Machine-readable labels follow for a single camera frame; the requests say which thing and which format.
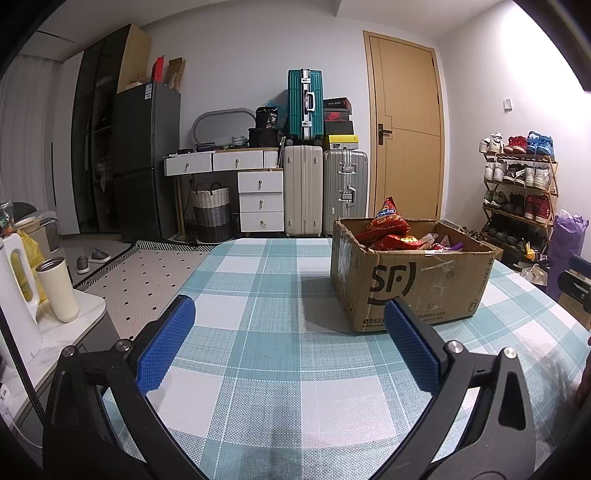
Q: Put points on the black bag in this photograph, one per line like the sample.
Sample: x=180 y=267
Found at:
x=265 y=134

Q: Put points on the red folder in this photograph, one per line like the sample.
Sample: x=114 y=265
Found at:
x=158 y=71

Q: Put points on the purple snack packet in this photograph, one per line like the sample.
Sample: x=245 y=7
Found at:
x=451 y=243

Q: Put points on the teal checked tablecloth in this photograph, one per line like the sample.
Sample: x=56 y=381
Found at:
x=277 y=323

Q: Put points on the woven laundry basket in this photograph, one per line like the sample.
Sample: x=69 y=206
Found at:
x=211 y=217

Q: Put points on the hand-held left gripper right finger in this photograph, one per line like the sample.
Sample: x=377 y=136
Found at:
x=413 y=346

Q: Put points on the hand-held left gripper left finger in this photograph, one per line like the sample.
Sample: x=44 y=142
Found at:
x=166 y=346

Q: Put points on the beige suitcase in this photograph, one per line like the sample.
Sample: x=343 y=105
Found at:
x=302 y=189

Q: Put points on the brown cardboard piece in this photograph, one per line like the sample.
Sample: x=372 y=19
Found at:
x=176 y=74

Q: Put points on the translucent lidded container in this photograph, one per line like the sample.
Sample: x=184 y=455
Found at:
x=44 y=224

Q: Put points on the cream tumbler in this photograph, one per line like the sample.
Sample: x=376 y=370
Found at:
x=57 y=290

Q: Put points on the white drawer desk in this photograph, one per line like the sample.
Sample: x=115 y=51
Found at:
x=261 y=182

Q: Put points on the white electric kettle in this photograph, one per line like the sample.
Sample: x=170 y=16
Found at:
x=14 y=323

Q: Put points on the wooden door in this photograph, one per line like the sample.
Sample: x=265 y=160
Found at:
x=406 y=161

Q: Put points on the silver suitcase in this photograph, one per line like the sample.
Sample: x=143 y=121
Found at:
x=344 y=184

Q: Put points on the red black shoe box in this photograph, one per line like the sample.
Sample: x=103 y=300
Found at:
x=339 y=116

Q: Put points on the wooden shoe rack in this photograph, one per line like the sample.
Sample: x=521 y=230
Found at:
x=551 y=184

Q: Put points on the red purple snack bag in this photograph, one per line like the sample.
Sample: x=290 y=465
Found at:
x=388 y=221

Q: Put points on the teal suitcase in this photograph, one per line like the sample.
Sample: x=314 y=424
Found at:
x=298 y=106

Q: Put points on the blue plastic bag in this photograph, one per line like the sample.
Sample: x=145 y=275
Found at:
x=277 y=100

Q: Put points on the grey slipper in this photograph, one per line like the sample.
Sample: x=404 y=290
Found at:
x=83 y=265
x=99 y=256

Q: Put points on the yellow plastic bag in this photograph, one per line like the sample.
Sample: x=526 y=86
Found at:
x=34 y=267

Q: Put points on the purple gift bag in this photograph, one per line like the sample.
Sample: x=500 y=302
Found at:
x=570 y=249

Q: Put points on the pile of loose shoes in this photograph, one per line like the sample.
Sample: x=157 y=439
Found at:
x=468 y=232

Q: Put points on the white curtain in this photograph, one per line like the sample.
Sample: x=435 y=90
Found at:
x=27 y=138

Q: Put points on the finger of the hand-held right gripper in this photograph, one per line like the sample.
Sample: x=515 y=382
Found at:
x=581 y=264
x=575 y=285

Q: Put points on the brown cardboard box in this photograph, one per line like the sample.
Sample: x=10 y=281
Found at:
x=415 y=286

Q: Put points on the red orange snack packet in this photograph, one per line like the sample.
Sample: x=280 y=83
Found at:
x=399 y=241

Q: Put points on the dotted rug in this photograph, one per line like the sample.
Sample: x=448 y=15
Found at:
x=138 y=286

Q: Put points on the oval grey mirror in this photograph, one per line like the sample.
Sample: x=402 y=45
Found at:
x=221 y=127

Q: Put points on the white side table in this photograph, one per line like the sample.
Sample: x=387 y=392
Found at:
x=69 y=332

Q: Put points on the rows of racked sneakers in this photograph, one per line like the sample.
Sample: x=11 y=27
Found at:
x=517 y=175

